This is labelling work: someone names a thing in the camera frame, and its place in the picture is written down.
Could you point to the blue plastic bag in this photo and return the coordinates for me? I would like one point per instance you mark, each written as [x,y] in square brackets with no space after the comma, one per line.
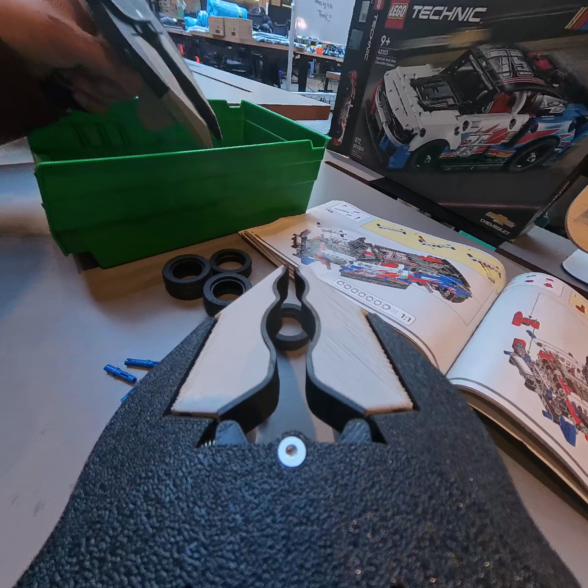
[220,9]

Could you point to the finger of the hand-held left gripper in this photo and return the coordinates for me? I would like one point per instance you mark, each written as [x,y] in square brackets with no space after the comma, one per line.
[183,119]

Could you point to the long wooden workbench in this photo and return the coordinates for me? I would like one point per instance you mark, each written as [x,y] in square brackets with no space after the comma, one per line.
[275,43]

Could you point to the white stand base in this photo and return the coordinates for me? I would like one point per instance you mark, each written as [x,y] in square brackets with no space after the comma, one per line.
[574,266]

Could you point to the toy car instruction booklet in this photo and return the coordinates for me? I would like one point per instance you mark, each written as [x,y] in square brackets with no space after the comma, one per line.
[459,321]

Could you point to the rounded wooden board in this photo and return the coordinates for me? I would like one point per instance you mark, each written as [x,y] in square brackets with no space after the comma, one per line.
[576,220]

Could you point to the person's left hand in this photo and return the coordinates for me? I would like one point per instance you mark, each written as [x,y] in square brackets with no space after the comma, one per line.
[59,32]

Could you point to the black toy tire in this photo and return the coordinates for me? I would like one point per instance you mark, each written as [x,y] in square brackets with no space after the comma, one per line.
[211,298]
[172,282]
[217,262]
[294,342]

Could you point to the cardboard box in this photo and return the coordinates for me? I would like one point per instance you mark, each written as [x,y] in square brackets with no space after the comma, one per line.
[216,25]
[239,27]

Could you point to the toy car set box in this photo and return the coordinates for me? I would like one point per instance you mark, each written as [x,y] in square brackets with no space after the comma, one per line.
[459,193]

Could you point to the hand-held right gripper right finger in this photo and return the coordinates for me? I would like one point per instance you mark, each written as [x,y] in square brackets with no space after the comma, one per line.
[358,367]

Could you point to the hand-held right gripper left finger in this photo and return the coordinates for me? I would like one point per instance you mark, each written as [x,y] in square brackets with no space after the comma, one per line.
[229,367]

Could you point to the green plastic bin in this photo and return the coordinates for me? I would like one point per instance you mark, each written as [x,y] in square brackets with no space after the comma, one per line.
[183,197]

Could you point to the whiteboard on stand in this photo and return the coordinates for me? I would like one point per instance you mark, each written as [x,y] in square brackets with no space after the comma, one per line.
[326,18]

